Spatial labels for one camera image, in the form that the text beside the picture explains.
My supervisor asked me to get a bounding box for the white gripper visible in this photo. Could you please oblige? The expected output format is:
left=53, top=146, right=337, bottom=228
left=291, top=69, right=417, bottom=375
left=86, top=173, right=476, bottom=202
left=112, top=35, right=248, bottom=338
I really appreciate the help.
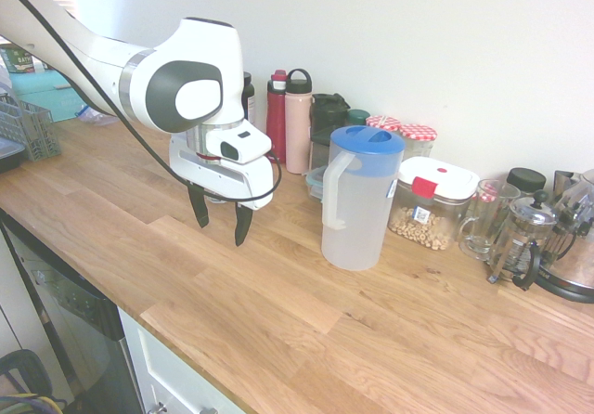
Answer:
left=168, top=134, right=274, bottom=248

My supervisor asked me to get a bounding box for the clear pitcher with blue lid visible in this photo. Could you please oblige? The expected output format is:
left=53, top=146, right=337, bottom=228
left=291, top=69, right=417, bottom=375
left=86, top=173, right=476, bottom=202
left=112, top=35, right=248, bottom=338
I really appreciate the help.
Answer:
left=320, top=124, right=406, bottom=272

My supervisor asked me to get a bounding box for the red water bottle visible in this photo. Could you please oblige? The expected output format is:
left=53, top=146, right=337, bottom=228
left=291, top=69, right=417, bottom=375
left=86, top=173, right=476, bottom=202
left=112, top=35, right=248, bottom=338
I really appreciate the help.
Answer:
left=265, top=69, right=289, bottom=167

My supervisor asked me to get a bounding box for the pink water bottle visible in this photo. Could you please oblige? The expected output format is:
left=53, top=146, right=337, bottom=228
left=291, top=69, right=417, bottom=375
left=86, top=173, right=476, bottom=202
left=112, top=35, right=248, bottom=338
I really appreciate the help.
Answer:
left=284, top=68, right=314, bottom=175

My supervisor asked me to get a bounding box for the clear plastic storage container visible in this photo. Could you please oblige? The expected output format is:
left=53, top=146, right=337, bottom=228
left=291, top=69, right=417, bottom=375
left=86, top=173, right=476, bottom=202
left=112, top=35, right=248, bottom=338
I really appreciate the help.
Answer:
left=303, top=165, right=329, bottom=204

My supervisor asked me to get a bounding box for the black protein powder tub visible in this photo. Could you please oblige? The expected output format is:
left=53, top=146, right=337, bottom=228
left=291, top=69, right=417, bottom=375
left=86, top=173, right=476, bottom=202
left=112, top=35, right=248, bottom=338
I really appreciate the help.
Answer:
left=240, top=71, right=257, bottom=130

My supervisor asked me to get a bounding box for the dark shaker bottle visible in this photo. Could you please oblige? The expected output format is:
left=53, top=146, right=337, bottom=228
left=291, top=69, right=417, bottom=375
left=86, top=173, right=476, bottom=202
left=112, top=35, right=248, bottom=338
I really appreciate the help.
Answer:
left=309, top=92, right=350, bottom=174

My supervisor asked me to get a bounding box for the clear plastic bag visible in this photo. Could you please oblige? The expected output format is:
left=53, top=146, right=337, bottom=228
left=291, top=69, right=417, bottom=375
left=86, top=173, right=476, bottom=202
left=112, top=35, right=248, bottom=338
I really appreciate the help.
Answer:
left=76, top=105, right=117, bottom=127

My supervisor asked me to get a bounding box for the white cabinet drawer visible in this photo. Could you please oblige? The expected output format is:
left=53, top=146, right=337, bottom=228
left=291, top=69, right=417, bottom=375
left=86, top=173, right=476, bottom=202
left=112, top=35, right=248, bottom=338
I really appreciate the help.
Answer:
left=118, top=306, right=247, bottom=414

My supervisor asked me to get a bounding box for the stainless steel dishwasher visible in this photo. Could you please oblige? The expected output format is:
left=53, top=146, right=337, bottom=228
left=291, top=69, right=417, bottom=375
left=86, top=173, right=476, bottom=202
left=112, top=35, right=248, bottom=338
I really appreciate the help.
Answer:
left=0, top=209, right=140, bottom=414

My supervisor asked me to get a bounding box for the jar with red checkered lid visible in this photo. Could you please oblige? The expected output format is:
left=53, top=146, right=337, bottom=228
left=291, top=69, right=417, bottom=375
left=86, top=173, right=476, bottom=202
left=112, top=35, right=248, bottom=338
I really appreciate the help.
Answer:
left=365, top=114, right=402, bottom=136
left=397, top=123, right=438, bottom=161

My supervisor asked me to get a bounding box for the teal box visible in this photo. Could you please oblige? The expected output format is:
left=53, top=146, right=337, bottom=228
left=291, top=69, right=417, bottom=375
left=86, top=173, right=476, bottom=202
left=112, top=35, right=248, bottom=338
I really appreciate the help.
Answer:
left=8, top=68, right=89, bottom=123

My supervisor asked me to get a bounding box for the cereal container with white lid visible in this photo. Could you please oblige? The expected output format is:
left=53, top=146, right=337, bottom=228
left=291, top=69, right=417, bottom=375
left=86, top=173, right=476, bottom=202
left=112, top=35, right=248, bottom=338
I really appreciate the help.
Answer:
left=387, top=156, right=481, bottom=252

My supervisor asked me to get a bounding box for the black dish tray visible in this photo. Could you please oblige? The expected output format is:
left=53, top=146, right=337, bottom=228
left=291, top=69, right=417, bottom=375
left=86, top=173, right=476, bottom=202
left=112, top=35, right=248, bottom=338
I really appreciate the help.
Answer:
left=0, top=137, right=23, bottom=175

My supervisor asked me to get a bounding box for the green oats container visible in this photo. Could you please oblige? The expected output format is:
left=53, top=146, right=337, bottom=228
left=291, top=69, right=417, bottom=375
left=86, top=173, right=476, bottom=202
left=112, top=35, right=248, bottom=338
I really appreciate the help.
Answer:
left=0, top=45, right=47, bottom=75

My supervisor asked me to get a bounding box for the glass jar black lid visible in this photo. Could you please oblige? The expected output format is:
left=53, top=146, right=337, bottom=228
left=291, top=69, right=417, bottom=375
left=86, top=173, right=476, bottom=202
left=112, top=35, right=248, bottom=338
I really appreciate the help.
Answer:
left=457, top=178, right=522, bottom=262

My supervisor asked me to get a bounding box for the glass french press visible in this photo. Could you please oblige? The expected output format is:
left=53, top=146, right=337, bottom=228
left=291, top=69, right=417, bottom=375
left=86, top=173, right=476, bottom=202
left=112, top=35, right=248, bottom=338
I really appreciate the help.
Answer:
left=485, top=189, right=558, bottom=292

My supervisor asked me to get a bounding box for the jar with black lid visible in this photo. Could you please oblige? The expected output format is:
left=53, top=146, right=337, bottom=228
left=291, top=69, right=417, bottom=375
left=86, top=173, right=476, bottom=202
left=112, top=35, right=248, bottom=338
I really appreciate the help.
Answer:
left=505, top=166, right=548, bottom=200

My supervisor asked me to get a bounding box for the stainless steel electric kettle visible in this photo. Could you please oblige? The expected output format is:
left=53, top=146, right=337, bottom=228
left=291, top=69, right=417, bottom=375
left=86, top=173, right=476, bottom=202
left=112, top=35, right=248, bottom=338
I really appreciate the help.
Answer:
left=533, top=168, right=594, bottom=304

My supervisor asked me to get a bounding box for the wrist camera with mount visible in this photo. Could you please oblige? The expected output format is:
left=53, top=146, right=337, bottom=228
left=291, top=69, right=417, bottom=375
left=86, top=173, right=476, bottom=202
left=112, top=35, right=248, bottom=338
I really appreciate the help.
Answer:
left=206, top=123, right=274, bottom=164

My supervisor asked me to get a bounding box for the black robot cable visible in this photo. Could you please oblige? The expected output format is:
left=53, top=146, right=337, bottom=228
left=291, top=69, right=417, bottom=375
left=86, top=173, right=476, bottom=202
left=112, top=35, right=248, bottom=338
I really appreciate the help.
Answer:
left=0, top=0, right=284, bottom=201

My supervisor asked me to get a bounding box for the metal drawer handle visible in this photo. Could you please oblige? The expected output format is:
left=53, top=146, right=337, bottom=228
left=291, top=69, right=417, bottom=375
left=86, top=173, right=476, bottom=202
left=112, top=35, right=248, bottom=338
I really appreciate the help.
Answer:
left=152, top=399, right=219, bottom=414

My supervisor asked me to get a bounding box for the dark hose coil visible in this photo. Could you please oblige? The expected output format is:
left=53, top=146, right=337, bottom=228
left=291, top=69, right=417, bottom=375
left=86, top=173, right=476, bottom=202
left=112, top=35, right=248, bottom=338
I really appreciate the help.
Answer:
left=0, top=348, right=69, bottom=414

